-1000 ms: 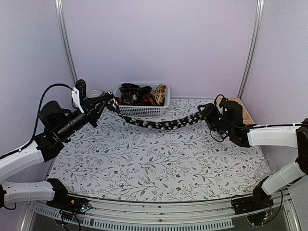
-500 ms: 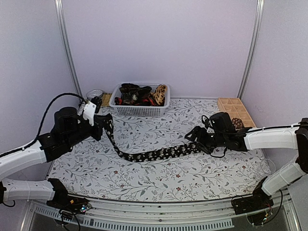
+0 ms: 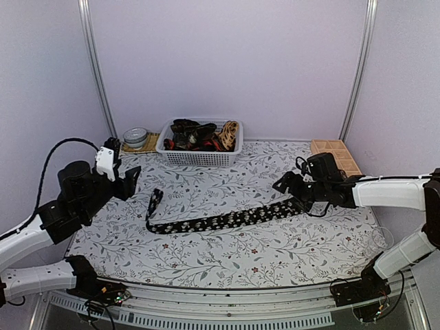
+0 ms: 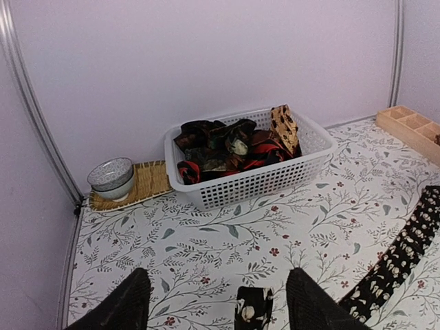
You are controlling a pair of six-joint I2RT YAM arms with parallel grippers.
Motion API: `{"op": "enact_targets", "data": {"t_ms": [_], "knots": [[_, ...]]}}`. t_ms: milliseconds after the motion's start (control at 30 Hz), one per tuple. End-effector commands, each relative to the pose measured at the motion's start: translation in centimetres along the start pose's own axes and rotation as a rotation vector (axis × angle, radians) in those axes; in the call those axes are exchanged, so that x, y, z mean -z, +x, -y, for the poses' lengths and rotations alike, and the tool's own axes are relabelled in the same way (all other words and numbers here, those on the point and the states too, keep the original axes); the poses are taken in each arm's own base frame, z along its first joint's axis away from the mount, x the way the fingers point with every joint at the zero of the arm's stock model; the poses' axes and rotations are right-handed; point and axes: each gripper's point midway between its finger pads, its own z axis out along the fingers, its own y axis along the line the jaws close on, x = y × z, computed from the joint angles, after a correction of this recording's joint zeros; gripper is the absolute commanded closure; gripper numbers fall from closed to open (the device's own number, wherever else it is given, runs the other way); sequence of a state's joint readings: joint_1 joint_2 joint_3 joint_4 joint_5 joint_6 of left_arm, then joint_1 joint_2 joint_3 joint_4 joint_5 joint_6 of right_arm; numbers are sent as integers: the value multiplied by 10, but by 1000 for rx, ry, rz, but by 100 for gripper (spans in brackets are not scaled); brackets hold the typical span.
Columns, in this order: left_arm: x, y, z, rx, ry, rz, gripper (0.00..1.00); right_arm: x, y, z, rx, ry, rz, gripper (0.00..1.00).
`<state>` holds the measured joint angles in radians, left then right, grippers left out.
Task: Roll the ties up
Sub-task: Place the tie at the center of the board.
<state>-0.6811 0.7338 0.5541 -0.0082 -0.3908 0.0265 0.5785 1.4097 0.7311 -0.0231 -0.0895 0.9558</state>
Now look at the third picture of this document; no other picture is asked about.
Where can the woven bamboo mat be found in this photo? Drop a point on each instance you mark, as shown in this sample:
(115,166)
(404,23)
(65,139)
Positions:
(149,146)

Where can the red navy striped tie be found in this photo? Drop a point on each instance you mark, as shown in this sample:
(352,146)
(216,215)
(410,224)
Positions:
(182,144)

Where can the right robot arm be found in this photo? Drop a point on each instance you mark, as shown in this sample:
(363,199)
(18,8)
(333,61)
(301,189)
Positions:
(320,180)

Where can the white plastic basket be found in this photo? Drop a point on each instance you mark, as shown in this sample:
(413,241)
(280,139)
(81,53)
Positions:
(199,158)

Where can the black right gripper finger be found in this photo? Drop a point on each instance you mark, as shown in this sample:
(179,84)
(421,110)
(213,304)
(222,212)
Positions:
(288,183)
(303,206)

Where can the left aluminium frame post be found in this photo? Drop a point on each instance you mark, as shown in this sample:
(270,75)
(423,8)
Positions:
(92,52)

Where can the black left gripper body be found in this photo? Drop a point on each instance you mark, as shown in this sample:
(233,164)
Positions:
(97,201)

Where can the yellow beetle print tie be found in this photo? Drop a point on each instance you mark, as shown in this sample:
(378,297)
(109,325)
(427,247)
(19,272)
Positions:
(228,135)

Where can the clear plastic cup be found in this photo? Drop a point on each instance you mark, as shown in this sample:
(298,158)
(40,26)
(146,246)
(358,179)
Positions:
(379,240)

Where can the black white floral tie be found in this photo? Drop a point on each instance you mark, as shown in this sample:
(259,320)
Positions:
(279,210)

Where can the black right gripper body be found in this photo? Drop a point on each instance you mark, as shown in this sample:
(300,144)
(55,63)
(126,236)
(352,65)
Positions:
(316,192)

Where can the aluminium frame post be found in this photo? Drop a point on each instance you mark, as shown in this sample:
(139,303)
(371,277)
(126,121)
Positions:
(92,52)
(366,40)

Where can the dark floral brown tie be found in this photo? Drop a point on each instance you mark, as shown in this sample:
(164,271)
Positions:
(192,130)

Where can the front aluminium rail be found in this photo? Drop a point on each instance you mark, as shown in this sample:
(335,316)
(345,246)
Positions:
(302,307)

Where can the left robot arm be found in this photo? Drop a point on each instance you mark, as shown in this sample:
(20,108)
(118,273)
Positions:
(84,191)

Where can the patterned ceramic bowl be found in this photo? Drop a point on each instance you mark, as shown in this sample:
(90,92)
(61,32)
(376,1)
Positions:
(135,138)

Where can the right aluminium frame post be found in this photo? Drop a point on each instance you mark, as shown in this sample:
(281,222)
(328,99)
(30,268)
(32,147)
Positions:
(366,40)

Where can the wooden divided box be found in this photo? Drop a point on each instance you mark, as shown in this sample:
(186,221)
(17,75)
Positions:
(338,149)

